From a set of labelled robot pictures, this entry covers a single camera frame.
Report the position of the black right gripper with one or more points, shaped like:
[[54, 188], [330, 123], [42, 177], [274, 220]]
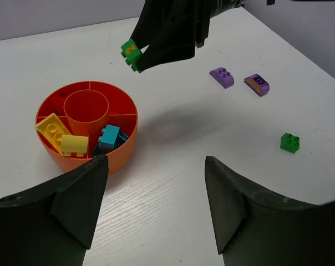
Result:
[[171, 30]]

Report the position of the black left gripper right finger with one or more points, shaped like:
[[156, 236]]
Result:
[[256, 226]]

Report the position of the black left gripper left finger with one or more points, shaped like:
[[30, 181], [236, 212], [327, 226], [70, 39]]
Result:
[[54, 223]]

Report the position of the green lego brick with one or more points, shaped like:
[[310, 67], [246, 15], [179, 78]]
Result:
[[131, 54], [290, 143]]

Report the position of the teal arched lego brick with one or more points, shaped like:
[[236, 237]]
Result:
[[100, 149]]

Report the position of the long yellow lego brick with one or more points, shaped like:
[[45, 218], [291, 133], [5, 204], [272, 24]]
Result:
[[52, 129]]

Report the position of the small teal lego brick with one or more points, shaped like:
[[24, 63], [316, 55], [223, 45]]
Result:
[[108, 140]]

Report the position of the purple printed lego brick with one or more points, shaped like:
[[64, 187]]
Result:
[[258, 84]]

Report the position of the red rounded lego brick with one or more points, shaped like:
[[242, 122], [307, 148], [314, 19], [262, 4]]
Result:
[[56, 103]]

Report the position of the purple lego brick with studs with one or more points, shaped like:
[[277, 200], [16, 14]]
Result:
[[223, 77]]

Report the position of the orange round divided container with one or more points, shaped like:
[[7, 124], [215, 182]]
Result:
[[90, 107]]

